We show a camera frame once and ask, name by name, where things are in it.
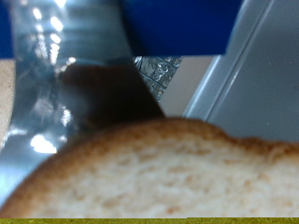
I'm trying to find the white bread slice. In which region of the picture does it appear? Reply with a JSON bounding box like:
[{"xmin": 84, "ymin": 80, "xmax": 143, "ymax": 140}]
[{"xmin": 0, "ymin": 116, "xmax": 299, "ymax": 218}]

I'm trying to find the metal spatula with blue block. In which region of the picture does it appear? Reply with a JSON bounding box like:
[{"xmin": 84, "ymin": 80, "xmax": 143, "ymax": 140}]
[{"xmin": 0, "ymin": 0, "xmax": 244, "ymax": 209}]

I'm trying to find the aluminium foil sheet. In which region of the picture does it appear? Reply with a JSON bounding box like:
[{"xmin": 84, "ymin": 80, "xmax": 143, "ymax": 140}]
[{"xmin": 133, "ymin": 55, "xmax": 184, "ymax": 103}]

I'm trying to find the silver toaster oven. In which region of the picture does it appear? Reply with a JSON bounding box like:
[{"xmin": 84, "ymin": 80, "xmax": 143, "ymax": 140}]
[{"xmin": 158, "ymin": 0, "xmax": 299, "ymax": 144}]

